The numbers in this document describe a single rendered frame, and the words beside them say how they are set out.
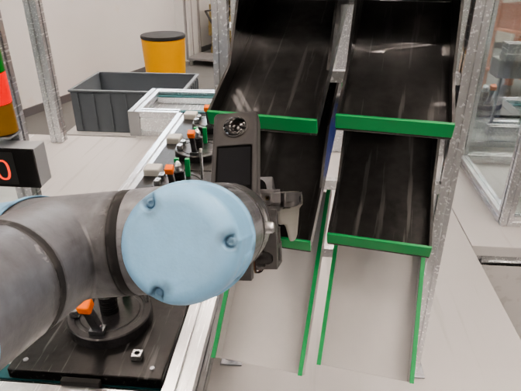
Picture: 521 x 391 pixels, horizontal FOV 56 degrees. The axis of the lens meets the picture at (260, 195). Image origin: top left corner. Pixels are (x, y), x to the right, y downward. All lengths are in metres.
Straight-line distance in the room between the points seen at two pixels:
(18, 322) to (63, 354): 0.60
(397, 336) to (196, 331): 0.33
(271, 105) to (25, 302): 0.42
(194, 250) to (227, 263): 0.02
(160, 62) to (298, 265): 4.49
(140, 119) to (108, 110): 0.81
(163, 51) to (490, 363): 4.51
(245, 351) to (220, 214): 0.50
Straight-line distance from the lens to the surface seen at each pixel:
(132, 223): 0.30
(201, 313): 0.91
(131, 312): 0.88
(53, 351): 0.88
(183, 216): 0.29
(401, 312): 0.78
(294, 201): 0.54
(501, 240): 1.42
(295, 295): 0.77
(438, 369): 1.00
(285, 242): 0.64
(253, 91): 0.64
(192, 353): 0.84
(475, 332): 1.10
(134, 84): 3.15
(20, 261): 0.28
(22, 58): 5.41
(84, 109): 2.86
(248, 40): 0.73
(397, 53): 0.71
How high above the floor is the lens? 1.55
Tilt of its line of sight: 27 degrees down
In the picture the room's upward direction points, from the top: straight up
